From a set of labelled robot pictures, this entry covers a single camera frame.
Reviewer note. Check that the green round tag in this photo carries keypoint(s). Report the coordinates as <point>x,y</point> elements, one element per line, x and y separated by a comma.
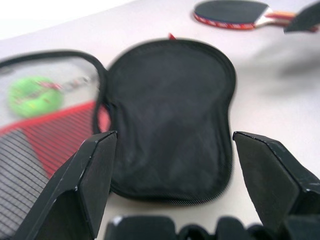
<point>32,97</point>

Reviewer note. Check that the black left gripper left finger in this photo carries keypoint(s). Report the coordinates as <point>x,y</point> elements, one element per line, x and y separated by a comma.
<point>75,190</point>

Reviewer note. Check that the black red paddle case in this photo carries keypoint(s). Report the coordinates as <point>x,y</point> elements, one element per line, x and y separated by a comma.
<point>170,112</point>

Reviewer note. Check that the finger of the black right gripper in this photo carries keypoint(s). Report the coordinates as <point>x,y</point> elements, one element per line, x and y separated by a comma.
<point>307,20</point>

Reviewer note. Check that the table tennis paddle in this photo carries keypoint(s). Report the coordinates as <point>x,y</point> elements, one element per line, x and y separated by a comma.
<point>230,11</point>

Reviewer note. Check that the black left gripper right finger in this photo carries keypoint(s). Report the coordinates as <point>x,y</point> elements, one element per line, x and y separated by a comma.
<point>272,180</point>

